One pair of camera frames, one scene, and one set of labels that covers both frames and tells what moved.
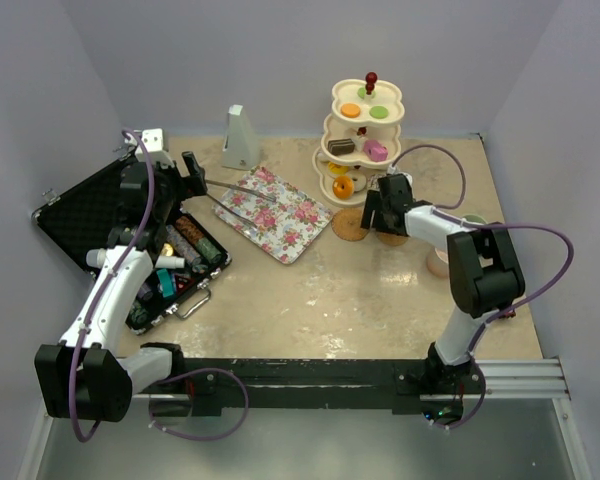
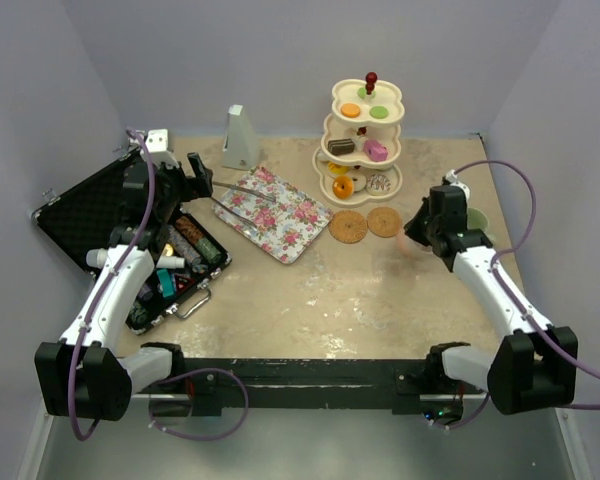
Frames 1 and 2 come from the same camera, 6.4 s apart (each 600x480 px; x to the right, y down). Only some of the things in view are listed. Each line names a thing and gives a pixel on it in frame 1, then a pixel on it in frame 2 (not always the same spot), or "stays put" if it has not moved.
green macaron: x=378 y=112 stays put
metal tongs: x=228 y=208 stays put
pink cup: x=437 y=261 to x=403 y=243
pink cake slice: x=375 y=150 stays put
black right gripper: x=375 y=202 to x=412 y=229
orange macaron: x=350 y=110 stays put
